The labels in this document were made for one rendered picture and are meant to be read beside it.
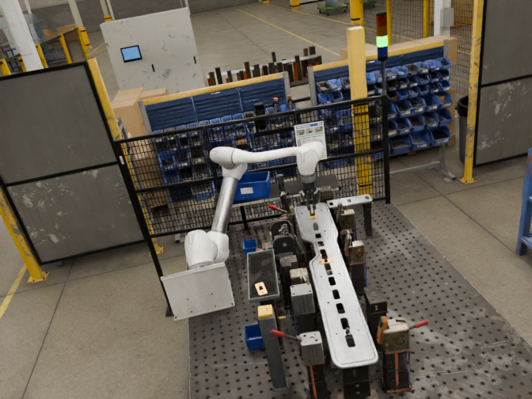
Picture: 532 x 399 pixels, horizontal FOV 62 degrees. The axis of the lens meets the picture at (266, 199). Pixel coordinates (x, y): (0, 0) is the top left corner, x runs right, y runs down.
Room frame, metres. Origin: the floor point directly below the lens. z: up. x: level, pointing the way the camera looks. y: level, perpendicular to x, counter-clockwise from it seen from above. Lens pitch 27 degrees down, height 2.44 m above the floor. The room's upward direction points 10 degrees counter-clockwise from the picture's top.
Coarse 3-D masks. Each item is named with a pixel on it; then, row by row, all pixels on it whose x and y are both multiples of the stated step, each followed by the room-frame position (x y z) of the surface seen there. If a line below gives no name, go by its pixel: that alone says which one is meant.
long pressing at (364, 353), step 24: (312, 240) 2.18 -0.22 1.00; (312, 264) 1.95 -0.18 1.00; (336, 264) 1.91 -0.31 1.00; (336, 288) 1.72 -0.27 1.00; (336, 312) 1.56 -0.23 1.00; (360, 312) 1.54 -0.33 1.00; (336, 336) 1.41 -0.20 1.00; (360, 336) 1.39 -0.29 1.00; (336, 360) 1.29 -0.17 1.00; (360, 360) 1.27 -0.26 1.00
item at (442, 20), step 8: (440, 0) 6.38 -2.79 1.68; (448, 0) 6.39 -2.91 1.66; (440, 8) 6.38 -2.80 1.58; (448, 8) 6.37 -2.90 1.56; (440, 16) 6.36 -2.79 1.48; (448, 16) 6.29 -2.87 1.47; (440, 24) 6.36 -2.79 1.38; (448, 24) 6.29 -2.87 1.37; (440, 32) 6.38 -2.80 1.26; (448, 32) 6.39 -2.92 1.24
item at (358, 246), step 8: (360, 240) 2.03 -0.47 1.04; (352, 248) 1.99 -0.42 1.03; (360, 248) 1.99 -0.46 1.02; (352, 256) 1.99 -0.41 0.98; (360, 256) 1.99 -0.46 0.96; (352, 264) 1.99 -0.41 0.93; (360, 264) 1.99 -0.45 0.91; (352, 272) 1.99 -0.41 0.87; (360, 272) 1.99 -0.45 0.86; (352, 280) 2.00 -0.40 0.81; (360, 280) 1.99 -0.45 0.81; (360, 288) 1.99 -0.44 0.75; (360, 296) 1.98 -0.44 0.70
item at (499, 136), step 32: (480, 0) 4.29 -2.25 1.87; (512, 0) 4.36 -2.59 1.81; (480, 32) 4.29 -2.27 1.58; (512, 32) 4.36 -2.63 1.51; (480, 64) 4.32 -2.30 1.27; (512, 64) 4.37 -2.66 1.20; (480, 96) 4.33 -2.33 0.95; (512, 96) 4.40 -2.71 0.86; (480, 128) 4.35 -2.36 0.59; (512, 128) 4.40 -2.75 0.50; (480, 160) 4.36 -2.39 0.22
